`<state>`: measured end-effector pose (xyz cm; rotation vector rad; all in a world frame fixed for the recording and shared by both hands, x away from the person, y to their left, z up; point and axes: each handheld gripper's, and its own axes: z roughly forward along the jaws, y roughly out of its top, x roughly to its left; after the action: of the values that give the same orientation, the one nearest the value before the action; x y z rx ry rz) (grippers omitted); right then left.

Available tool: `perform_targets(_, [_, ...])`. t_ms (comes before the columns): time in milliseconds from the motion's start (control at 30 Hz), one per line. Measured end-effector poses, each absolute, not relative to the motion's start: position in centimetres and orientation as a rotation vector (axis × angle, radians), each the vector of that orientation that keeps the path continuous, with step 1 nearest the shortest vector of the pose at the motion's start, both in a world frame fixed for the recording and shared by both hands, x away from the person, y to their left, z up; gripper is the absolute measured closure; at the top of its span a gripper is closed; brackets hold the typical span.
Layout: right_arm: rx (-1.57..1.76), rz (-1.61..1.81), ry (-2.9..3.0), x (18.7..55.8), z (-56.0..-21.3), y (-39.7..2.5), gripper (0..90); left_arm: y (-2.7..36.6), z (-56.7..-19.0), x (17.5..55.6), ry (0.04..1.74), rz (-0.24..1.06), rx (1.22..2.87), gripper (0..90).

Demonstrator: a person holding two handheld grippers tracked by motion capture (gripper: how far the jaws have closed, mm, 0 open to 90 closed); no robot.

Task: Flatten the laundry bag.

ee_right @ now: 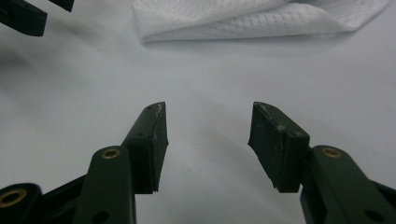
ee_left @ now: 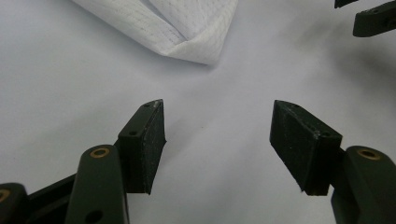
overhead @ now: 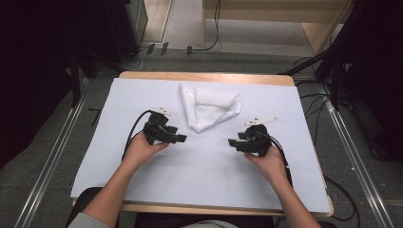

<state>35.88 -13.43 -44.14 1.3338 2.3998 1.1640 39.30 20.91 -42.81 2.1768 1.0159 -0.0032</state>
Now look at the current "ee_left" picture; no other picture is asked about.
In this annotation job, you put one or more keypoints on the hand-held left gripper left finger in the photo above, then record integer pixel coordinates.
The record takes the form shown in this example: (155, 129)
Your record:
(141, 155)

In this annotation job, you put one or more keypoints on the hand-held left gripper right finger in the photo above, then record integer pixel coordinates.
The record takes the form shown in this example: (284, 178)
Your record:
(299, 146)

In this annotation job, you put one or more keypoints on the white mesh shirt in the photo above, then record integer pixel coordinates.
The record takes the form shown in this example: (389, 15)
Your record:
(190, 34)

